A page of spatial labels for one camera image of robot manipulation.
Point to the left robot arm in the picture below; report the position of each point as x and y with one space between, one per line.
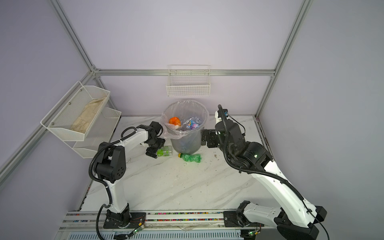
109 165

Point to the beige cloth in shelf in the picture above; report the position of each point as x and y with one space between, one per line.
83 122

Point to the aluminium front rail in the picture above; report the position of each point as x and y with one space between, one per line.
167 221

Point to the white mesh shelf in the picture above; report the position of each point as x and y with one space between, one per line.
63 119
101 131

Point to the white mesh lower shelf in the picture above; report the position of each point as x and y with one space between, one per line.
101 131

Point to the grey mesh waste bin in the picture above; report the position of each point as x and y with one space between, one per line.
187 145

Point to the clear plastic bin liner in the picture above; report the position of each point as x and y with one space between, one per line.
184 110

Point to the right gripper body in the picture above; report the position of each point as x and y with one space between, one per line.
210 138

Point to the clear bottle green label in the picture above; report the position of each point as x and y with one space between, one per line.
165 151

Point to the crushed green bottle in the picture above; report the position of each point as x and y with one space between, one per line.
190 158

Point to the orange label bottle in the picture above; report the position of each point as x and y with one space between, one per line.
175 122

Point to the white wire wall basket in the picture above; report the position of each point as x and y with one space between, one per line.
188 81

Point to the white mesh upper shelf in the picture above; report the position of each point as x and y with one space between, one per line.
63 119

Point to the clear bottle light-blue label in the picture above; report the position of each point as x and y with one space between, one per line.
192 123

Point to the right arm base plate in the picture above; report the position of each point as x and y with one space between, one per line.
237 218

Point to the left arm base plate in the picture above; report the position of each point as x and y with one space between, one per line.
126 220

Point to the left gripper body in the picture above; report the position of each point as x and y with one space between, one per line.
154 145

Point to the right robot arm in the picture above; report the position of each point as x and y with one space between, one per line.
295 218

